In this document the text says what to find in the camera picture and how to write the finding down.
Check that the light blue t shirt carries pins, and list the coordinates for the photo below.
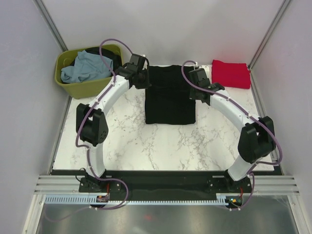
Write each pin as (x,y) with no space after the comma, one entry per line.
(87,67)

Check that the right aluminium corner post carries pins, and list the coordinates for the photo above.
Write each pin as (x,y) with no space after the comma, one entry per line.
(275,22)

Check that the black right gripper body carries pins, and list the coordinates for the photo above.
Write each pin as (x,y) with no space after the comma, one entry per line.
(193,95)

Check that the folded red t shirt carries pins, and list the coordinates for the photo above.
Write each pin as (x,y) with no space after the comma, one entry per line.
(234,75)

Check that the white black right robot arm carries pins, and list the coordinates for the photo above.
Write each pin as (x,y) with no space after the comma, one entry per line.
(255,141)

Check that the olive green plastic bin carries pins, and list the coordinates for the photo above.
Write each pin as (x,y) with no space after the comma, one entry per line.
(84,89)

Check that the aluminium front rail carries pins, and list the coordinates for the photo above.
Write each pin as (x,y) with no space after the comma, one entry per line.
(56,185)

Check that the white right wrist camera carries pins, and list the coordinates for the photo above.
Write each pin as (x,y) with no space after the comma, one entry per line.
(207,68)

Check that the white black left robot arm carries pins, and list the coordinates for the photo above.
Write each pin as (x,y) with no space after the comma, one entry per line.
(91,124)

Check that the black t shirt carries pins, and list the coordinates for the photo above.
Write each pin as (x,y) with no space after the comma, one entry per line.
(167,99)

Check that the black garment in bin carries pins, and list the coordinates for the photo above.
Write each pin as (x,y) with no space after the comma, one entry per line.
(116,59)

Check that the slotted cable duct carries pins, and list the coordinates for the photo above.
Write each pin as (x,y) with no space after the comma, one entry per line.
(108,200)

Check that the aluminium corner post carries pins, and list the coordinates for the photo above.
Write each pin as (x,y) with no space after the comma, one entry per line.
(275,22)
(51,24)

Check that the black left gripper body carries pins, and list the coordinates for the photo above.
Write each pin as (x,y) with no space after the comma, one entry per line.
(143,80)

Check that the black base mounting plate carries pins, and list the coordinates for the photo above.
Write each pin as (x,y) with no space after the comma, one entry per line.
(164,185)

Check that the left aluminium corner post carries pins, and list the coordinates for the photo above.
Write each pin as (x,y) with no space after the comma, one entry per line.
(51,24)

